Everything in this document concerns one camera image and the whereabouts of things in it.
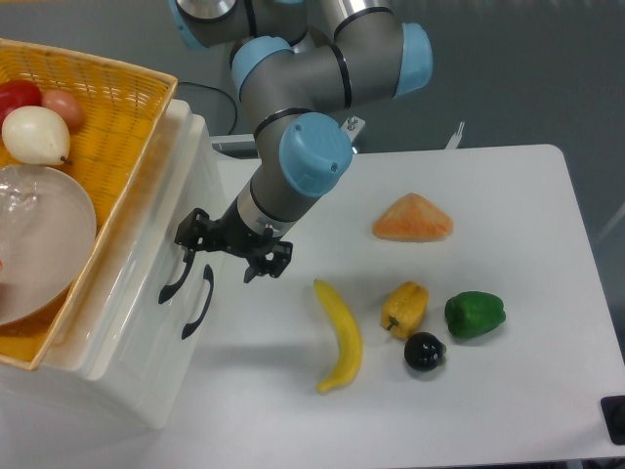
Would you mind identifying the black round eggplant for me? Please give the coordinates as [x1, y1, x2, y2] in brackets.
[404, 332, 446, 372]

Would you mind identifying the white pear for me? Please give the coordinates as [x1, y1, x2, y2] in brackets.
[1, 106, 70, 166]

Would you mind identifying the white drawer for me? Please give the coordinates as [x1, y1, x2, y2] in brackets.
[116, 240, 225, 429]
[80, 100, 227, 382]

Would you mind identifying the red apple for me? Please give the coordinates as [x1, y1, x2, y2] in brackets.
[0, 80, 43, 122]

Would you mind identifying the orange triangular bread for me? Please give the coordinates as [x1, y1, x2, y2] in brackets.
[372, 192, 454, 242]

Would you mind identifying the pink peach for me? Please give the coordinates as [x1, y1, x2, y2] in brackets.
[41, 90, 85, 130]

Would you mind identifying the yellow banana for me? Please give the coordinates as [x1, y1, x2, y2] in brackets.
[313, 279, 363, 394]

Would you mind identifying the white drawer cabinet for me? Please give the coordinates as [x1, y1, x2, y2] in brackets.
[0, 99, 233, 469]

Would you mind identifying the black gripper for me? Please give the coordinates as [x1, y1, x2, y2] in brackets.
[175, 207, 293, 283]

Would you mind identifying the clear plastic wrap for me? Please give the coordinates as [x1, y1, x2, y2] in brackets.
[1, 165, 39, 237]

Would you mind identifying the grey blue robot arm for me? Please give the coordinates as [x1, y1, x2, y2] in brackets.
[170, 1, 434, 279]

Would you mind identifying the yellow bell pepper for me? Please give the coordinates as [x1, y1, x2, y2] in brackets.
[380, 281, 429, 340]

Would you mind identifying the green bell pepper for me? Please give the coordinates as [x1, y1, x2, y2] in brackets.
[444, 291, 506, 339]

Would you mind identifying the black device at edge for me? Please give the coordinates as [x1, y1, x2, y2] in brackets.
[601, 395, 625, 446]

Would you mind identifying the yellow woven basket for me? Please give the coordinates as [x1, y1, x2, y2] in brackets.
[1, 39, 178, 370]

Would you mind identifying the black cable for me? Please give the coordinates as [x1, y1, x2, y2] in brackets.
[176, 80, 238, 138]

